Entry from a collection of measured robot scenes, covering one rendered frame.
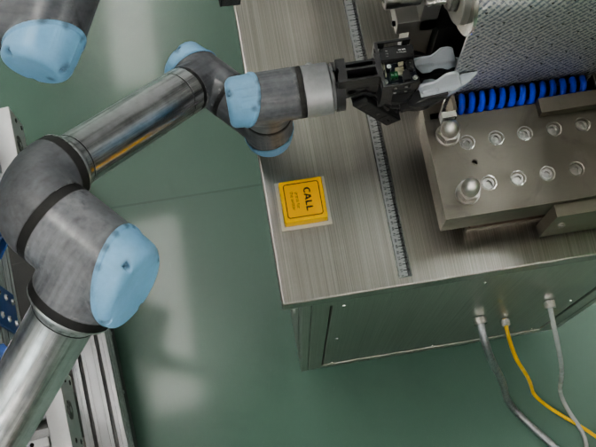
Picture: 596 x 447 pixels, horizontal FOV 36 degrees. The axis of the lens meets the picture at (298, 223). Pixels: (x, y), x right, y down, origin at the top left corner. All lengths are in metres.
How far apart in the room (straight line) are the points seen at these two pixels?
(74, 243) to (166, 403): 1.28
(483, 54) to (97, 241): 0.60
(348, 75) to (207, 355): 1.20
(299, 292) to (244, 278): 0.94
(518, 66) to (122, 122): 0.58
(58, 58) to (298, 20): 0.74
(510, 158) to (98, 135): 0.60
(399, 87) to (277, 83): 0.17
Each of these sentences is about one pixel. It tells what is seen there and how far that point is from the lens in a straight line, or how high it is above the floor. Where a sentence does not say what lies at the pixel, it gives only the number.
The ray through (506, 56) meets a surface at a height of 1.13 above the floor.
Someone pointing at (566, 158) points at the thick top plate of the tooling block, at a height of 1.03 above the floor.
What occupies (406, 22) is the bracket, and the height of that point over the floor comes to 1.14.
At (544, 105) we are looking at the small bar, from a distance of 1.45.
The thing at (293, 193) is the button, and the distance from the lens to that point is 1.48.
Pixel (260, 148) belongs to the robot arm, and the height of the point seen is 1.00.
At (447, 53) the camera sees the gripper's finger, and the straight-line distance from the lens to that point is 1.36.
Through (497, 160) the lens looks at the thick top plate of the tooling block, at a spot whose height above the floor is 1.03.
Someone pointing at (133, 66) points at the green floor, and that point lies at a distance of 2.64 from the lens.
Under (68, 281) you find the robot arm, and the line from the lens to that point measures 1.13.
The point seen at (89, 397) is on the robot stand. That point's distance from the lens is 2.18.
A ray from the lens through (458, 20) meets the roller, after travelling 1.26.
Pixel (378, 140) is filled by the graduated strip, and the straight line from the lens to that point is 1.54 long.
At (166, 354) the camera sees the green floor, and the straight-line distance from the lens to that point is 2.38.
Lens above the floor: 2.32
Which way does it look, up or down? 73 degrees down
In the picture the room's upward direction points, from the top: 1 degrees counter-clockwise
